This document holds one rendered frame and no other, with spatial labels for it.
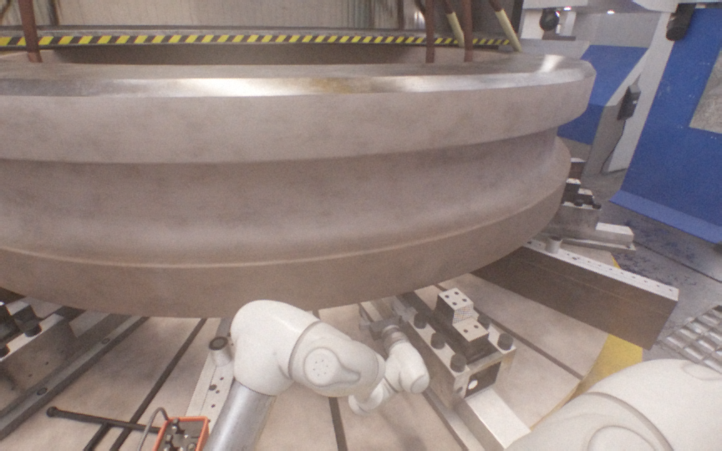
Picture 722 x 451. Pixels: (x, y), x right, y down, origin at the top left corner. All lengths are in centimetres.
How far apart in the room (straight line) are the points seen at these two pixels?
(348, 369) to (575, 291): 207
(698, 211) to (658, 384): 500
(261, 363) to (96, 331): 181
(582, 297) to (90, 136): 259
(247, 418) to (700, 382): 72
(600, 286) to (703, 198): 308
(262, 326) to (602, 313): 221
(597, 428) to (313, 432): 154
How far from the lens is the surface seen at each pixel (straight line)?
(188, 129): 127
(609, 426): 45
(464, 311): 171
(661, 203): 565
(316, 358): 69
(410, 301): 204
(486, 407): 184
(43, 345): 225
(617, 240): 372
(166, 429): 142
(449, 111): 141
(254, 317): 81
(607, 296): 258
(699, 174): 545
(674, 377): 58
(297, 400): 196
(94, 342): 253
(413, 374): 123
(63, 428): 227
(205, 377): 165
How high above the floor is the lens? 190
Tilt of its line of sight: 28 degrees down
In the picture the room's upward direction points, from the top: 1 degrees clockwise
